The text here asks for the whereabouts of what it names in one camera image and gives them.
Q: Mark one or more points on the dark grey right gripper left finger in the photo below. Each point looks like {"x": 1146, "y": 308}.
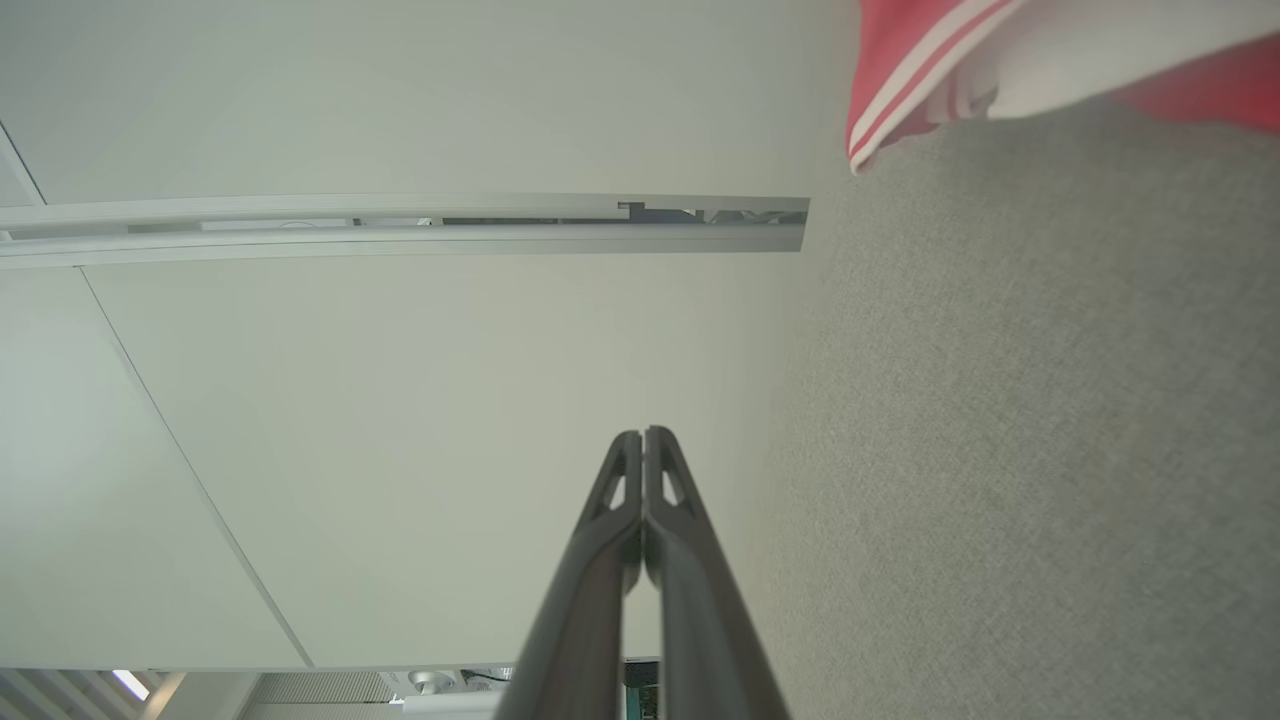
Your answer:
{"x": 580, "y": 620}

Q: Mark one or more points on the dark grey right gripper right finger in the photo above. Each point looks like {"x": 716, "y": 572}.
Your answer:
{"x": 700, "y": 620}

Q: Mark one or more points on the red T-shirt white sleeves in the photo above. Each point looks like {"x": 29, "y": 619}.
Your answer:
{"x": 1050, "y": 50}

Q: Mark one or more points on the white device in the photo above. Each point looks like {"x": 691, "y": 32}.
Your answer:
{"x": 450, "y": 700}

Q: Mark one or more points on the grey fabric sofa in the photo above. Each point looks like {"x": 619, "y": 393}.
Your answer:
{"x": 1050, "y": 450}

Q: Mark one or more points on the grey metal wall post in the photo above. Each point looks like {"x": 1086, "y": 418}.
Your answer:
{"x": 400, "y": 240}

